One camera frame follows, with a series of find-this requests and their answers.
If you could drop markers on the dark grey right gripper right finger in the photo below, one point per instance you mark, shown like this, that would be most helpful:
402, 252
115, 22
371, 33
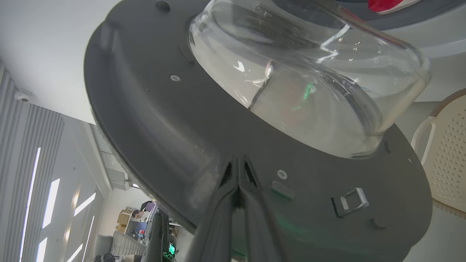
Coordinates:
258, 229

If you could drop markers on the brown cardboard box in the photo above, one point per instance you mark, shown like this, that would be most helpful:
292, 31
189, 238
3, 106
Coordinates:
123, 219

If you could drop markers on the cream perforated plastic laundry basket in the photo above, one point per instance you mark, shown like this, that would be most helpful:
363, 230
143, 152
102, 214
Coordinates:
449, 156

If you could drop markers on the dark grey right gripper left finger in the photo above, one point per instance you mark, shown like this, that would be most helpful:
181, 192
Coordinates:
214, 225

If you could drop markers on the dark upright machine with green light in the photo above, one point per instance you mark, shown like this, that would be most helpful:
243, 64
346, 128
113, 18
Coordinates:
157, 236

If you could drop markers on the red garment with white trim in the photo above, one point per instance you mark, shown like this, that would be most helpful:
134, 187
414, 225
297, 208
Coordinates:
382, 5

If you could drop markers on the grey round washing machine door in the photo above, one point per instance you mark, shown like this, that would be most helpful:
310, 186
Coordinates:
164, 127

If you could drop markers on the white Hisense washing machine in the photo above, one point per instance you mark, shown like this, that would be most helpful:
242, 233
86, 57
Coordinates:
444, 36

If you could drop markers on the white dome security camera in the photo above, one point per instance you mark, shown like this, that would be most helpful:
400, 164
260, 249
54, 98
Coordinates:
22, 96

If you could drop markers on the person with dark hair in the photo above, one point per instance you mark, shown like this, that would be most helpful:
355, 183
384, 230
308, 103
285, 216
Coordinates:
137, 214

